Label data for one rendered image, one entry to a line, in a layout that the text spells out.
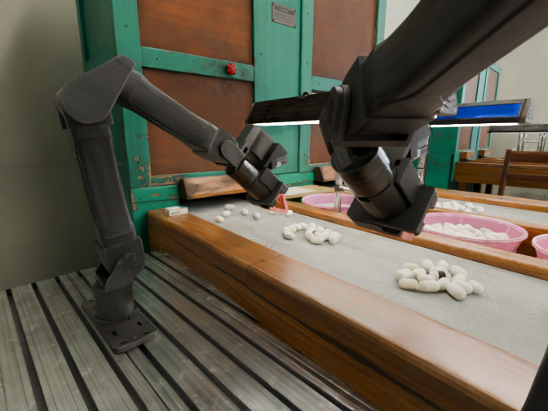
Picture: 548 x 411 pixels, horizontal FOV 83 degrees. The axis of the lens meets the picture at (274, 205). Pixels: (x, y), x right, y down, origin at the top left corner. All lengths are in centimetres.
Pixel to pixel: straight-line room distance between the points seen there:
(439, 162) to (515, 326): 298
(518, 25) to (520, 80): 559
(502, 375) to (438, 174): 314
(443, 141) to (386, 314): 307
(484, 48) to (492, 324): 42
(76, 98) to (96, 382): 40
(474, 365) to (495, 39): 32
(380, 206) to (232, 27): 103
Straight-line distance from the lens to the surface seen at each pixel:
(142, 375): 54
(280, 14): 145
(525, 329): 58
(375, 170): 35
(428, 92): 26
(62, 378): 58
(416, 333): 45
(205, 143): 62
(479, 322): 56
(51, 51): 185
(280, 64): 141
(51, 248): 187
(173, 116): 60
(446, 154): 347
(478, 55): 23
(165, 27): 118
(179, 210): 100
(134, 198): 109
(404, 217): 42
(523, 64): 583
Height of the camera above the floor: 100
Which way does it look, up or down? 12 degrees down
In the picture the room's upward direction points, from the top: straight up
